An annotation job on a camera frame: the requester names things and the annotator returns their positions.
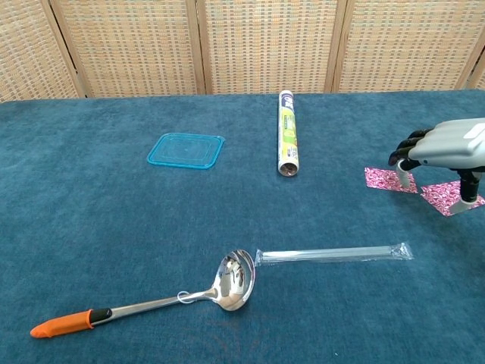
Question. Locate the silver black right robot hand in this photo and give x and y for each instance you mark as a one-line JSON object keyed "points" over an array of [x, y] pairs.
{"points": [[447, 146]]}

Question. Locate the pink patterned wrapper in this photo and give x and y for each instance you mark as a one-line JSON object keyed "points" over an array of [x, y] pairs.
{"points": [[382, 179], [439, 197]]}

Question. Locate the woven bamboo screen panel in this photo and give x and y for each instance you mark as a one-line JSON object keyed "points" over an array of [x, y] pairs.
{"points": [[479, 79], [132, 49], [269, 45], [34, 49], [405, 45]]}

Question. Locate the clear wrapped straw pack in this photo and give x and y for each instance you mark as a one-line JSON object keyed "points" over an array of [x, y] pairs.
{"points": [[333, 255]]}

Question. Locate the cling film roll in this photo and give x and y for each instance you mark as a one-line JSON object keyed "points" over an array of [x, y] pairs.
{"points": [[288, 132]]}

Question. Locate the blue transparent plastic lid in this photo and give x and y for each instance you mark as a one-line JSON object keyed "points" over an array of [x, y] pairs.
{"points": [[185, 151]]}

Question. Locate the blue felt table cover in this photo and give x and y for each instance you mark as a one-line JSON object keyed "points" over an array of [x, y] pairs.
{"points": [[94, 227]]}

